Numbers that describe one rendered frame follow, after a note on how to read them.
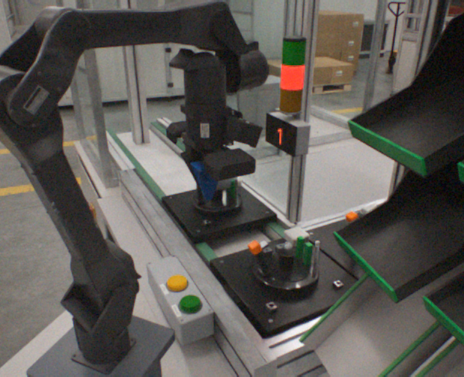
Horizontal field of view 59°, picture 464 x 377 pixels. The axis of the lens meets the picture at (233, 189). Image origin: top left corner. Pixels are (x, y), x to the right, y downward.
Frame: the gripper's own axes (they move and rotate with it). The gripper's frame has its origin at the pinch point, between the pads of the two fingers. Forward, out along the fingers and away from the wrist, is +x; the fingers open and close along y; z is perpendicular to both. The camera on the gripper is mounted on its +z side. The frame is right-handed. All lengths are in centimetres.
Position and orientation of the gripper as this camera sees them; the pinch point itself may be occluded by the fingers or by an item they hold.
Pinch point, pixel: (207, 179)
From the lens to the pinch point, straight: 62.4
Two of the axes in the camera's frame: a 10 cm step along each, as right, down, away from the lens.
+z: 8.9, -2.1, 4.2
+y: -4.6, -4.0, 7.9
